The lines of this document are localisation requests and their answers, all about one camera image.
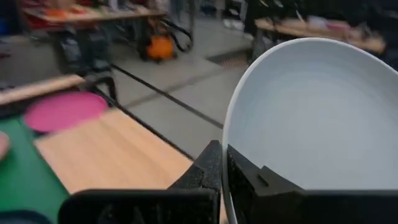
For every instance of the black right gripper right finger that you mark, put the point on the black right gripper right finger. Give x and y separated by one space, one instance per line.
248 193

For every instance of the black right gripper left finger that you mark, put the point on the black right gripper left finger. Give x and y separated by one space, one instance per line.
199 186

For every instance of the grey plate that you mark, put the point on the grey plate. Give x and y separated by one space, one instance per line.
311 118

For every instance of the magenta bowl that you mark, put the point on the magenta bowl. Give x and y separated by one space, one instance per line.
65 112

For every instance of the orange vacuum cleaner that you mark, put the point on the orange vacuum cleaner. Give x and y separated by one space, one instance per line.
160 47

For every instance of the green table mat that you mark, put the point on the green table mat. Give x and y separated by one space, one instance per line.
21 180

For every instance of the salmon pink plate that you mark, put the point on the salmon pink plate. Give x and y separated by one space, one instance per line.
3 144

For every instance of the black curved bracket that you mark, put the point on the black curved bracket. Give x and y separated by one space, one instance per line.
111 88

